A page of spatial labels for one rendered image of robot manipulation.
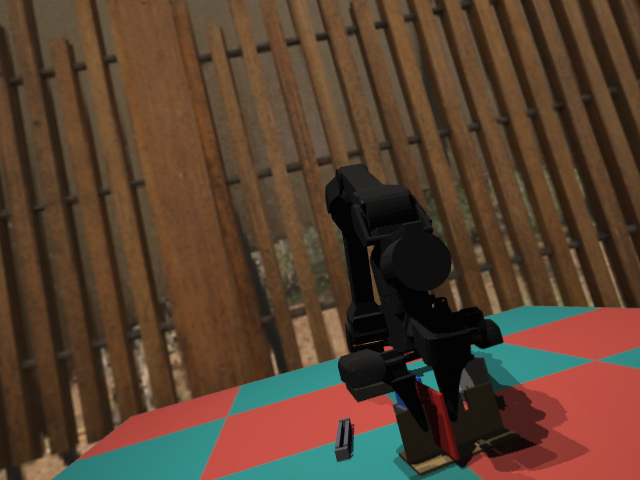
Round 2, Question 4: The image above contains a tan slotted board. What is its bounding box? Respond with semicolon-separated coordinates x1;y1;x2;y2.
395;382;521;477

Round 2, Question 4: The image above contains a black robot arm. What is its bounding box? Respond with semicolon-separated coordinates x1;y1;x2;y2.
325;164;487;367

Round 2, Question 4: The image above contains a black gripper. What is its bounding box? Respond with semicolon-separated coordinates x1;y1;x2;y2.
338;291;503;432

